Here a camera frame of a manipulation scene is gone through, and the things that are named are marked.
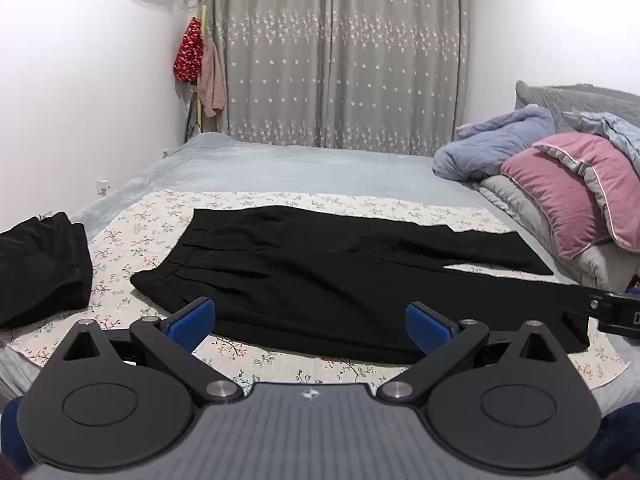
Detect light blue cloth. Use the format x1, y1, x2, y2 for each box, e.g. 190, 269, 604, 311
562, 110, 640, 181

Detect black pants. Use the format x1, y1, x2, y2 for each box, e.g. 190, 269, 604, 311
130, 206, 591, 366

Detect white floral sheet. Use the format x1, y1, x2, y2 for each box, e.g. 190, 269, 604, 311
0, 189, 630, 396

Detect pink hanging garment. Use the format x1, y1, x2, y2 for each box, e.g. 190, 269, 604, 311
196, 35, 227, 118

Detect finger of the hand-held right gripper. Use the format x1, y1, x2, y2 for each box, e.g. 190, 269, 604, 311
570, 284, 608, 318

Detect folded black garment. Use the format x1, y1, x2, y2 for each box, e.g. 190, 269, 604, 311
0, 211, 94, 328

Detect red floral hanging garment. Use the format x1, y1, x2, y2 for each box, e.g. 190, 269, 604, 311
173, 16, 206, 82

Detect grey star-patterned curtain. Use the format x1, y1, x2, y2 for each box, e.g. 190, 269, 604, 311
202, 0, 473, 157

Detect wooden pole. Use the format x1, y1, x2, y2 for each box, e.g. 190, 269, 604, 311
198, 5, 209, 133

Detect pink pillow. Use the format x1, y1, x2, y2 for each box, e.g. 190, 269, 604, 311
500, 132, 640, 260

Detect grey pillow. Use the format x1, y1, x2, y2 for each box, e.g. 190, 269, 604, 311
515, 80, 640, 123

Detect lavender blue blanket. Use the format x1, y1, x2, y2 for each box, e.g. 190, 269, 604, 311
432, 104, 557, 182

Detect person's left leg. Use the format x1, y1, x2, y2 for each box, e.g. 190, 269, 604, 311
0, 399, 32, 476

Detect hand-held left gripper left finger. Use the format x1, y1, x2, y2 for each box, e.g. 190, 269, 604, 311
47, 296, 246, 407

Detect person's right leg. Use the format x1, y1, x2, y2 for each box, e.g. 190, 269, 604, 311
584, 404, 640, 480

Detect grey quilt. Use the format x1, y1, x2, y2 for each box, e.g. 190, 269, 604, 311
472, 172, 640, 293

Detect person's leg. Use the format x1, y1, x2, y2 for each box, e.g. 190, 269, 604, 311
0, 399, 32, 476
584, 404, 640, 480

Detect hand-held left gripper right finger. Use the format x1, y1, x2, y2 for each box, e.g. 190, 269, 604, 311
375, 301, 571, 406

